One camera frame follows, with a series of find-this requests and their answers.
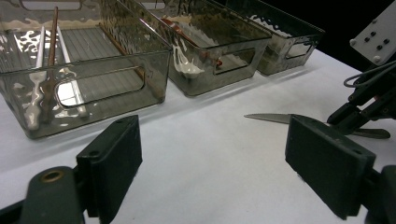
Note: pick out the brown wooden chopstick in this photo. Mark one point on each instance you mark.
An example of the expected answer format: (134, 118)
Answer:
(118, 43)
(52, 49)

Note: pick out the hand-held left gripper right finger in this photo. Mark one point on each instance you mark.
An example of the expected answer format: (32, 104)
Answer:
(327, 165)

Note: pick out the smoky transparent plastic bin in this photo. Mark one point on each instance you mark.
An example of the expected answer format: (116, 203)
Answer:
(280, 46)
(224, 31)
(124, 40)

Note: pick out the white chopstick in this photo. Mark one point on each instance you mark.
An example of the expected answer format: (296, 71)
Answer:
(39, 53)
(63, 46)

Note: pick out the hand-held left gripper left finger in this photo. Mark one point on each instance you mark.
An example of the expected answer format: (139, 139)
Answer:
(110, 165)

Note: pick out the white ceramic spoon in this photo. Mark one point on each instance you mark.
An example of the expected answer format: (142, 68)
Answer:
(186, 70)

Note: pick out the white table cover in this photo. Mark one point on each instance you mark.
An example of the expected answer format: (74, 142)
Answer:
(202, 140)

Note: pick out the brown wooden spoon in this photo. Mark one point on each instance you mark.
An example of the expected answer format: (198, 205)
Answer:
(174, 26)

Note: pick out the silver metal knife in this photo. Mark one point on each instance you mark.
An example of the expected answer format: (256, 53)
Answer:
(271, 118)

